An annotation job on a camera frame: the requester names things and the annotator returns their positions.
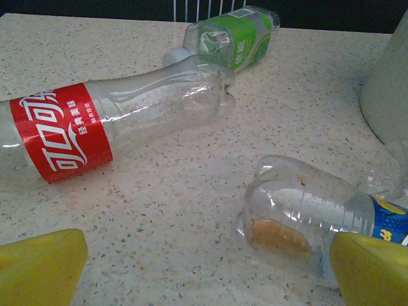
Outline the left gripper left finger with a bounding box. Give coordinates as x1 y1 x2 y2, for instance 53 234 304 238
0 228 89 306

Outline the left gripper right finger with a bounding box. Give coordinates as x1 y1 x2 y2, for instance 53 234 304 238
329 231 408 306

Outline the clear unlabelled plastic bottle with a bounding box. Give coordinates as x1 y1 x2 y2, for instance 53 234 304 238
363 140 404 202

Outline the clear bottle blue yellow label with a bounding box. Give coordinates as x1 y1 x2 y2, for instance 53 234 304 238
234 154 408 288

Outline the clear bottle with red label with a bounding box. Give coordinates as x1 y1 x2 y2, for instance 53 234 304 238
0 53 237 194

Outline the clear bottle with green label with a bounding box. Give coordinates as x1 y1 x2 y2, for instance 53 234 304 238
162 5 281 73

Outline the pale ribbed plastic bin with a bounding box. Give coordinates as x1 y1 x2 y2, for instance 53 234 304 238
360 9 408 146

